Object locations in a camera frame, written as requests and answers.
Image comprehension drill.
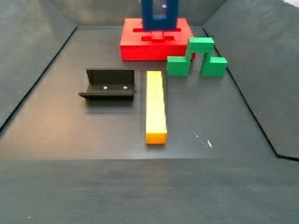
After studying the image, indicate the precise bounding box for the blue U-shaped block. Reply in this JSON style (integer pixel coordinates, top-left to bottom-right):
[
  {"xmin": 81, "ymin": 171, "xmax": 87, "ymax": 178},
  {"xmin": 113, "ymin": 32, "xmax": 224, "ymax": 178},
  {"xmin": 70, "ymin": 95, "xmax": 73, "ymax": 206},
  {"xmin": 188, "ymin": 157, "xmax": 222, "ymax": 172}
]
[{"xmin": 141, "ymin": 0, "xmax": 178, "ymax": 32}]

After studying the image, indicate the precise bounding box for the red base board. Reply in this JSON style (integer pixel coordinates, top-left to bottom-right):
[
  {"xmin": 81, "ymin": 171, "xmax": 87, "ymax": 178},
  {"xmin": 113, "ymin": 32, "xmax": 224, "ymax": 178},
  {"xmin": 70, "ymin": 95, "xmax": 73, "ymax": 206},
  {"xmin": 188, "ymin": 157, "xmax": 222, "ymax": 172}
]
[{"xmin": 118, "ymin": 17, "xmax": 192, "ymax": 61}]

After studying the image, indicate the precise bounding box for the green stepped block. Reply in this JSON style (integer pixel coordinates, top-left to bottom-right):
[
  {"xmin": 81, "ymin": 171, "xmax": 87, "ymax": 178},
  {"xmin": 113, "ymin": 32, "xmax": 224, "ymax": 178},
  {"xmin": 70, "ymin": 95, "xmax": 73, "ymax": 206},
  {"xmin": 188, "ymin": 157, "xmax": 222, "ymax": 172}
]
[{"xmin": 165, "ymin": 37, "xmax": 229, "ymax": 78}]

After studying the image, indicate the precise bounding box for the yellow long bar block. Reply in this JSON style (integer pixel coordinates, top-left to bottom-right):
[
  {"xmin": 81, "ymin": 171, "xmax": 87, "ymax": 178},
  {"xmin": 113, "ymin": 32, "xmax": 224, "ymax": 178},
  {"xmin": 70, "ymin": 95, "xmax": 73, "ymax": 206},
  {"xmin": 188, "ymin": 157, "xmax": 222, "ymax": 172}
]
[{"xmin": 145, "ymin": 71, "xmax": 166, "ymax": 144}]

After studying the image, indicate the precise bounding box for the black angled fixture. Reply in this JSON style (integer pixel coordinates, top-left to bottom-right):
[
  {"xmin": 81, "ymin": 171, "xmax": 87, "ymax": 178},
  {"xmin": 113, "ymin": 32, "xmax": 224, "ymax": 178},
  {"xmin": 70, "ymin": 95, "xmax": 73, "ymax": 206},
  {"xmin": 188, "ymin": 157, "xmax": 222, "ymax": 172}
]
[{"xmin": 78, "ymin": 69, "xmax": 135, "ymax": 99}]

